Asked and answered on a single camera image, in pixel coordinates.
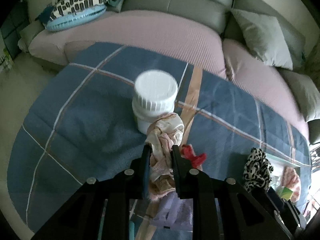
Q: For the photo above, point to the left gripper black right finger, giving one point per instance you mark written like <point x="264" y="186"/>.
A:
<point x="184" y="174"/>

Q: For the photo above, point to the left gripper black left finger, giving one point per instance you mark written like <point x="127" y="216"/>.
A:
<point x="141" y="168"/>

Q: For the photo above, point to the blue plaid tablecloth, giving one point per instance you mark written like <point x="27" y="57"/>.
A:
<point x="82" y="125"/>

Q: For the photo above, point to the pink white fuzzy cloth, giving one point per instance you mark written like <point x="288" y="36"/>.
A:
<point x="291" y="180"/>

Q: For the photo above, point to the grey throw pillow large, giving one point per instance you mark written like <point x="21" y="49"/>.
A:
<point x="264" y="38"/>

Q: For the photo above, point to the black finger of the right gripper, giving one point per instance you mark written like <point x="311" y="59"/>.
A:
<point x="298" y="219"/>
<point x="283" y="209"/>

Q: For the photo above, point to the leopard print scrunchie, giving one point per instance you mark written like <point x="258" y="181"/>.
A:
<point x="257" y="171"/>

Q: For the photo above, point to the pink sofa seat cover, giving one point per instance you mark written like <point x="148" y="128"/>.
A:
<point x="181" y="39"/>

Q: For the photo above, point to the teal rimmed white tray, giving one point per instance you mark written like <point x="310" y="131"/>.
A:
<point x="282" y="174"/>

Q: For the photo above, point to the blue patterned cushion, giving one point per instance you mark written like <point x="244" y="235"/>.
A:
<point x="71" y="13"/>

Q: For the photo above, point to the green tissue pack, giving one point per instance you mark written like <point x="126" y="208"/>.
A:
<point x="284" y="193"/>

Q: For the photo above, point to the teal plastic toy box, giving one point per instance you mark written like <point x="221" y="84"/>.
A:
<point x="131" y="230"/>

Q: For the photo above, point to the white medicine bottle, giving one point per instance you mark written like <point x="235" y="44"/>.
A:
<point x="155" y="92"/>

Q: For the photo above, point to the grey green sectional sofa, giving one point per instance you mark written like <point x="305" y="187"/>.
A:
<point x="215" y="14"/>

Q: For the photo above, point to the grey throw pillow small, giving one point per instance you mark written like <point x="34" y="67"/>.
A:
<point x="305" y="92"/>

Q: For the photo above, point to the pink cream fabric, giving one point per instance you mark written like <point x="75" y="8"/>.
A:
<point x="162" y="135"/>

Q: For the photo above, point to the dark cabinet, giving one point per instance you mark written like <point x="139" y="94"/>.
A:
<point x="16" y="21"/>

